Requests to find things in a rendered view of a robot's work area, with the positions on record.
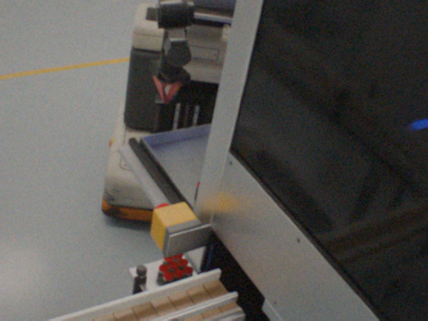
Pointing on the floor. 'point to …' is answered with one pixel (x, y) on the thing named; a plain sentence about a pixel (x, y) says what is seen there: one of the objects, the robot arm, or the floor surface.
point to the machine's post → (226, 117)
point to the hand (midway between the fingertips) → (166, 99)
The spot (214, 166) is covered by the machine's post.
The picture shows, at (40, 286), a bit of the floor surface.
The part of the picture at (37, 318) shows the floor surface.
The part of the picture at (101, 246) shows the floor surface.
